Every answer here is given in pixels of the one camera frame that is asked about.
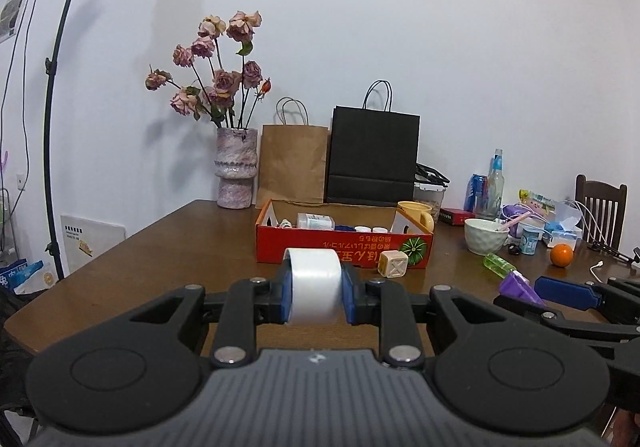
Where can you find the purple pouch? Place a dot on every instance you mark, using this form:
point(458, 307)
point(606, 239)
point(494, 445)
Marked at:
point(515, 212)

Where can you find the white bowl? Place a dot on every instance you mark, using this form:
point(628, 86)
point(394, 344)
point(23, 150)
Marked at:
point(485, 237)

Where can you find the blue drink can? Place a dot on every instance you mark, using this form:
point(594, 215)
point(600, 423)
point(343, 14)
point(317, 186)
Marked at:
point(475, 192)

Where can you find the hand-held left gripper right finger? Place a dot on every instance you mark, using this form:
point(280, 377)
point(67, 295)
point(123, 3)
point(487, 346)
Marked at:
point(350, 297)

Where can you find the purple lid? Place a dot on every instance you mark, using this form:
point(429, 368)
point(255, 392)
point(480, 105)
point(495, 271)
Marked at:
point(520, 287)

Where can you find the pink spoon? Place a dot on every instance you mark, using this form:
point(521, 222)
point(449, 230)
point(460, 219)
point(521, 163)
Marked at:
point(515, 221)

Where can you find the dark wooden chair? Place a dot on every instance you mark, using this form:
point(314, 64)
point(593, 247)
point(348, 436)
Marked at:
point(600, 207)

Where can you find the black paper bag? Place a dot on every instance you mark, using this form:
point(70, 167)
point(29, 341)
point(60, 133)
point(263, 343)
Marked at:
point(372, 152)

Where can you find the red cardboard box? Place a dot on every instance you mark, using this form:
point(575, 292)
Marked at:
point(320, 247)

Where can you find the small yogurt cup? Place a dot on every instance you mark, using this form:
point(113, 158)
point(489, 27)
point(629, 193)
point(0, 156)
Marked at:
point(530, 239)

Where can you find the white board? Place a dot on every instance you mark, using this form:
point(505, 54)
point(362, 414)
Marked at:
point(92, 242)

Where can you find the dried rose bouquet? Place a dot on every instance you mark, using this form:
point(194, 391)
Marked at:
point(220, 77)

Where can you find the black lamp stand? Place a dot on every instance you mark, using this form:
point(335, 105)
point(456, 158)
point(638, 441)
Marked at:
point(50, 127)

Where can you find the white tape roll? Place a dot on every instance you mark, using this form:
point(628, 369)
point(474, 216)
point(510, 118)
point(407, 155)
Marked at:
point(315, 284)

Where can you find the clear plastic tissue pack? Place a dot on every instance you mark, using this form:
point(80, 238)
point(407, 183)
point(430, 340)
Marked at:
point(565, 222)

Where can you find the clear glass bottle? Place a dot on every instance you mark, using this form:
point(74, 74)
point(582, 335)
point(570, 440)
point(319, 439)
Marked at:
point(495, 182)

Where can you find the orange fruit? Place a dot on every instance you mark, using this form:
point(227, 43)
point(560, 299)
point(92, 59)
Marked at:
point(561, 255)

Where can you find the colourful candy packet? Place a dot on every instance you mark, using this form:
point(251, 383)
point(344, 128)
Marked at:
point(537, 199)

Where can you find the green plastic bottle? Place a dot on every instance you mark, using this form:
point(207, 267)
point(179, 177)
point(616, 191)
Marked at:
point(499, 263)

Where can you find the pink ceramic vase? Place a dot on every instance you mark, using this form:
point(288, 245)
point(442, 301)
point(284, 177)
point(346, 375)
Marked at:
point(236, 167)

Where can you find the small red box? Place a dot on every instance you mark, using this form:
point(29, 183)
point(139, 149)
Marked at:
point(456, 216)

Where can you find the white plastic bottle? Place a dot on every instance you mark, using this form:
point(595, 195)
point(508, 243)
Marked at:
point(316, 221)

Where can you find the clear plastic container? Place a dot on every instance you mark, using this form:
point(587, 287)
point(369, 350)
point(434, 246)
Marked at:
point(430, 192)

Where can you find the brown paper bag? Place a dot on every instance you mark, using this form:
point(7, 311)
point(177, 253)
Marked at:
point(292, 162)

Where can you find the yellow mug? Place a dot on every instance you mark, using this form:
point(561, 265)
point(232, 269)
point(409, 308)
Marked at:
point(415, 214)

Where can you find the wall picture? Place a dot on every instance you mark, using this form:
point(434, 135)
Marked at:
point(11, 14)

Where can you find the beige wooden cube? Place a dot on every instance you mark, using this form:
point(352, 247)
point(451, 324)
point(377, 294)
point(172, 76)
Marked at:
point(393, 264)

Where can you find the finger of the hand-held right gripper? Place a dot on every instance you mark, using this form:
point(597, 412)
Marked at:
point(620, 357)
point(565, 292)

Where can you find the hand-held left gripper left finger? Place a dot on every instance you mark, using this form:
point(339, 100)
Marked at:
point(286, 294)

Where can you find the blue plastic bag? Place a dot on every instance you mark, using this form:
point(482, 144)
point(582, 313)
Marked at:
point(25, 274)

